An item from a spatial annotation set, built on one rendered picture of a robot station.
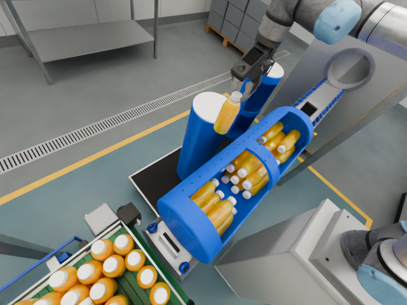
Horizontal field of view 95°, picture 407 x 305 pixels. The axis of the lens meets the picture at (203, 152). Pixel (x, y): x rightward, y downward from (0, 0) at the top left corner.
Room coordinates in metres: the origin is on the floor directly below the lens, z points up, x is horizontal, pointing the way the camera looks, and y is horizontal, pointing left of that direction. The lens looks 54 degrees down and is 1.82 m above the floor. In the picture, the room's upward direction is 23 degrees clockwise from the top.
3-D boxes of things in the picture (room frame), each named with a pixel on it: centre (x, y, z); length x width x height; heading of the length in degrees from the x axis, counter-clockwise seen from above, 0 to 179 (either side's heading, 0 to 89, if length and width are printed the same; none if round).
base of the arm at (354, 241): (0.30, -0.66, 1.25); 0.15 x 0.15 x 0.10
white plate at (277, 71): (1.68, -0.24, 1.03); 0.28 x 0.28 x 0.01
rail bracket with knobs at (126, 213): (0.16, 0.18, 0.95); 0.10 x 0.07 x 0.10; 64
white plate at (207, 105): (0.93, 0.05, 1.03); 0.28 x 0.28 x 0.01
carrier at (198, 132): (0.93, 0.05, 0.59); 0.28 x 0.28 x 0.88
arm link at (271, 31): (0.60, -0.04, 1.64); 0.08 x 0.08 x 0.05
